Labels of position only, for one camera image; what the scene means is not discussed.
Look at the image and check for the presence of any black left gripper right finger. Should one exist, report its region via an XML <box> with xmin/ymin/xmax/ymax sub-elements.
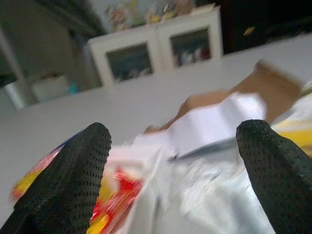
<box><xmin>235</xmin><ymin>119</ymin><xmax>312</xmax><ymax>234</ymax></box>

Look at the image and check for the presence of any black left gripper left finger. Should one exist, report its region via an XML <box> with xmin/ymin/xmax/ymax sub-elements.
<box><xmin>0</xmin><ymin>122</ymin><xmax>112</xmax><ymax>234</ymax></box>

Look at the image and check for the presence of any red yellow snack wrapper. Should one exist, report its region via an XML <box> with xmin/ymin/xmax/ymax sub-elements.
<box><xmin>9</xmin><ymin>133</ymin><xmax>144</xmax><ymax>234</ymax></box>

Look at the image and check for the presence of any black sideboard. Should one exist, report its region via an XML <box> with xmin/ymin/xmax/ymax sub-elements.
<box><xmin>220</xmin><ymin>0</ymin><xmax>312</xmax><ymax>56</ymax></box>

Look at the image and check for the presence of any white folded card box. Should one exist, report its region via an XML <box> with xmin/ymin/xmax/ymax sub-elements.
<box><xmin>168</xmin><ymin>92</ymin><xmax>268</xmax><ymax>160</ymax></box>

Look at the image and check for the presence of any white plastic container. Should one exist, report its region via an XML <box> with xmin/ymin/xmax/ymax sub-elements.
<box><xmin>30</xmin><ymin>74</ymin><xmax>71</xmax><ymax>102</ymax></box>

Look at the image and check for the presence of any brown cardboard piece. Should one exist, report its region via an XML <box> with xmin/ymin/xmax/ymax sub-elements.
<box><xmin>146</xmin><ymin>59</ymin><xmax>303</xmax><ymax>134</ymax></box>

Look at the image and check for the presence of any teal mop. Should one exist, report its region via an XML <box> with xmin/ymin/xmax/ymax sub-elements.
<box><xmin>65</xmin><ymin>81</ymin><xmax>80</xmax><ymax>95</ymax></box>

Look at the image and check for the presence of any white glass-door cabinet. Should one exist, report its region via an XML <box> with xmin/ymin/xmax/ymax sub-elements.
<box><xmin>87</xmin><ymin>6</ymin><xmax>224</xmax><ymax>86</ymax></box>

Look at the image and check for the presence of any crumpled white plastic bag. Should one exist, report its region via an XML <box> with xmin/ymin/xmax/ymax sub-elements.
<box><xmin>107</xmin><ymin>136</ymin><xmax>276</xmax><ymax>234</ymax></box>

